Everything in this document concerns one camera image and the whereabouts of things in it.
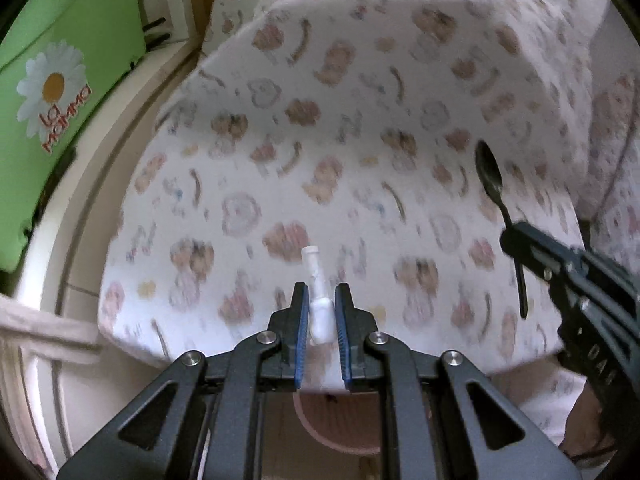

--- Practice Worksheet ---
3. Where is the white cabinet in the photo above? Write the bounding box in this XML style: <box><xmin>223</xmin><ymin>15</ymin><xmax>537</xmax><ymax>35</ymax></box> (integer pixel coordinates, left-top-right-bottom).
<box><xmin>0</xmin><ymin>35</ymin><xmax>211</xmax><ymax>461</ymax></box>

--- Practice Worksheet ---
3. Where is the wooden plank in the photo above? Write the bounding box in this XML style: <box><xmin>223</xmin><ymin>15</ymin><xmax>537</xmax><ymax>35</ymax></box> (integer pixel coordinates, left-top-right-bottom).
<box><xmin>0</xmin><ymin>294</ymin><xmax>108</xmax><ymax>361</ymax></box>

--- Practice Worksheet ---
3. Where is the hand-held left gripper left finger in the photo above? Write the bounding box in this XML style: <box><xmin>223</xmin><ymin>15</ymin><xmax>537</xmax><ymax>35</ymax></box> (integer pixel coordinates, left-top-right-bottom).
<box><xmin>56</xmin><ymin>282</ymin><xmax>313</xmax><ymax>480</ymax></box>

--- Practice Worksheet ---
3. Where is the pink bin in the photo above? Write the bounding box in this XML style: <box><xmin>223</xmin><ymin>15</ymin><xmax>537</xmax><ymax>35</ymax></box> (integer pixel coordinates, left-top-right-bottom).
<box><xmin>294</xmin><ymin>390</ymin><xmax>386</xmax><ymax>456</ymax></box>

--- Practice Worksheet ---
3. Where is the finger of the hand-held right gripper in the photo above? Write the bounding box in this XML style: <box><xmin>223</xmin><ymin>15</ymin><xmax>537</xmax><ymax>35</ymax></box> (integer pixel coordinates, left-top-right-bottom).
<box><xmin>512</xmin><ymin>222</ymin><xmax>583</xmax><ymax>261</ymax></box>
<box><xmin>501</xmin><ymin>232</ymin><xmax>553</xmax><ymax>281</ymax></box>

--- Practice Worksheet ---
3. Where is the bear printed cloth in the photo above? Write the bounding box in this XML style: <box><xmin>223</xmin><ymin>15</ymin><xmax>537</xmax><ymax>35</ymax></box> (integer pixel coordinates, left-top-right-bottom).
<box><xmin>97</xmin><ymin>0</ymin><xmax>601</xmax><ymax>446</ymax></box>

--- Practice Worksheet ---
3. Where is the wooden frame post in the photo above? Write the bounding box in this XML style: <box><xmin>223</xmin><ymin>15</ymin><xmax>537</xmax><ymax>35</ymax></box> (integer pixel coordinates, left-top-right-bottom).
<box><xmin>185</xmin><ymin>0</ymin><xmax>226</xmax><ymax>43</ymax></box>

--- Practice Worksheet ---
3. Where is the white plastic tube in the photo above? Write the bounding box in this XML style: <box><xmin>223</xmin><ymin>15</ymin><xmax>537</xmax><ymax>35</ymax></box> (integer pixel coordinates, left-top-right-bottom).
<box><xmin>301</xmin><ymin>246</ymin><xmax>335</xmax><ymax>347</ymax></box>

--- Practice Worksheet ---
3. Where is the green plastic box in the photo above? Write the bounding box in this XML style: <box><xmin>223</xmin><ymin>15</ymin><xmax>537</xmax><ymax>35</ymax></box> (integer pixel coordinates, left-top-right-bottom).
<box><xmin>0</xmin><ymin>0</ymin><xmax>148</xmax><ymax>273</ymax></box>

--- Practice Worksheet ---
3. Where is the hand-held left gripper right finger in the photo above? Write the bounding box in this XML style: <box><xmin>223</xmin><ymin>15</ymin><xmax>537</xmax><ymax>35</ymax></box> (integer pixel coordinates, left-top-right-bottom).
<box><xmin>334</xmin><ymin>282</ymin><xmax>583</xmax><ymax>480</ymax></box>

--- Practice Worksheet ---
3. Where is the black spoon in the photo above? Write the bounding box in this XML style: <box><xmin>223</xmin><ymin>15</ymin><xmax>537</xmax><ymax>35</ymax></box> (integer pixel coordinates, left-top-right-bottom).
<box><xmin>474</xmin><ymin>140</ymin><xmax>530</xmax><ymax>319</ymax></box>

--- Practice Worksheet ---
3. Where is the person's right forearm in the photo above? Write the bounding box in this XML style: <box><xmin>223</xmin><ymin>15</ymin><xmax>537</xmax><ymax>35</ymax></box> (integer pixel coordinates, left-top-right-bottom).
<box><xmin>560</xmin><ymin>385</ymin><xmax>618</xmax><ymax>461</ymax></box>

